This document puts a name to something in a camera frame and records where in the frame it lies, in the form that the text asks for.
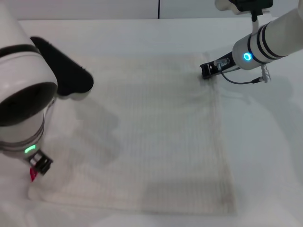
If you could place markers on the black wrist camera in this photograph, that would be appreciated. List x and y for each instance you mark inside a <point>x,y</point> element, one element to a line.
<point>66,68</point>
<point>253,6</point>

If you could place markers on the red towel tag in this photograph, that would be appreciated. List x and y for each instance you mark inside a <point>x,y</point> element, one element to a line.
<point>32,174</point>

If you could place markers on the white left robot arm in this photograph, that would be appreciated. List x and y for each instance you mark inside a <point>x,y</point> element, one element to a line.
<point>21,89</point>

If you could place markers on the white ribbed towel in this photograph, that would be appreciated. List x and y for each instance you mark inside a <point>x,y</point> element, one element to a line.
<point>154,130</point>

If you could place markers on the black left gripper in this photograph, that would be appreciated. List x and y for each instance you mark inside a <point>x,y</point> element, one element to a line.
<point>42,162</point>

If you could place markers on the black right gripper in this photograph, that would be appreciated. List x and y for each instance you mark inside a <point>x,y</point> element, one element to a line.
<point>221,66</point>

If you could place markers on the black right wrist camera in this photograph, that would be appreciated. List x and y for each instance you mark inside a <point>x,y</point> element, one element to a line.
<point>253,6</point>

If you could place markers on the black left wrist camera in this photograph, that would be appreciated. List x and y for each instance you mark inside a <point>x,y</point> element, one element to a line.
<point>66,68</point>

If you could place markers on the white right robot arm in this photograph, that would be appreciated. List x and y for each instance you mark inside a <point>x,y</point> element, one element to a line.
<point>267,45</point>

